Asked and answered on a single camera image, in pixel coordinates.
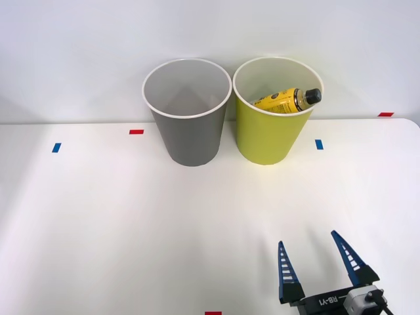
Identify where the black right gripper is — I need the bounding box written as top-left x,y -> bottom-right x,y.
277,230 -> 381,315

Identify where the yellow-green plastic waste bin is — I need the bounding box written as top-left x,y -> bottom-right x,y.
232,56 -> 325,166

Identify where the yellow bottle with black cap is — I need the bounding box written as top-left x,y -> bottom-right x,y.
249,87 -> 322,115

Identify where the grey plastic waste bin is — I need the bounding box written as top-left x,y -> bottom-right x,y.
141,58 -> 233,167

